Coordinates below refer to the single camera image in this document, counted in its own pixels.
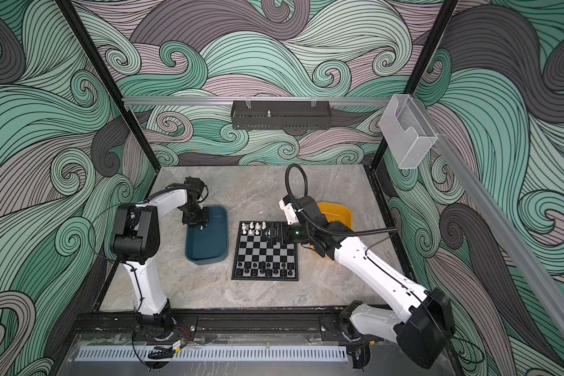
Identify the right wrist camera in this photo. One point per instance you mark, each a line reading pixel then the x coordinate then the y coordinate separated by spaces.
pixel 286 206

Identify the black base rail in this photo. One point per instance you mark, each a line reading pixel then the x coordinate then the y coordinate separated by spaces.
pixel 327 323

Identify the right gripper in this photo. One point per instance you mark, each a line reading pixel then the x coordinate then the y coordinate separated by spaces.
pixel 286 236

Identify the white slotted cable duct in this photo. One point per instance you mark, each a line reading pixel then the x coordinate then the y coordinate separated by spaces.
pixel 217 354

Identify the black chess pieces group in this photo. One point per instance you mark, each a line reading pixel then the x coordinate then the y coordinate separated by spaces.
pixel 264 270

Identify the clear plastic wall box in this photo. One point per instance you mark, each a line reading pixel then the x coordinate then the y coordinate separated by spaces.
pixel 408 130

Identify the black perforated wall shelf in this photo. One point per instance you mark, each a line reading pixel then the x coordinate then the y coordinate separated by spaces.
pixel 286 116

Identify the teal plastic bin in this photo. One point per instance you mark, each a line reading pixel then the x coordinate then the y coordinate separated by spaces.
pixel 208 244

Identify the black white chessboard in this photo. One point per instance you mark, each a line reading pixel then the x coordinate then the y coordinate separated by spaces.
pixel 265 248

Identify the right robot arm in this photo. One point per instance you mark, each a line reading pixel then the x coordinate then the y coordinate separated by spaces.
pixel 385 286

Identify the aluminium wall rail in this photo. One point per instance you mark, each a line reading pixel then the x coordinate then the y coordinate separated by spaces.
pixel 228 101

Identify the yellow plastic tray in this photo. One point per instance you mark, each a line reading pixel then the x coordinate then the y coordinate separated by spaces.
pixel 333 217

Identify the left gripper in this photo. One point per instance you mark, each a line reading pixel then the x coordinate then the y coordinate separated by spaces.
pixel 202 221

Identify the white chess pieces group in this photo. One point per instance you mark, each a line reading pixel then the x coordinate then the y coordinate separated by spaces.
pixel 253 228

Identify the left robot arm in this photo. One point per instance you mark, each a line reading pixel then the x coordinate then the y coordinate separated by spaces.
pixel 136 239

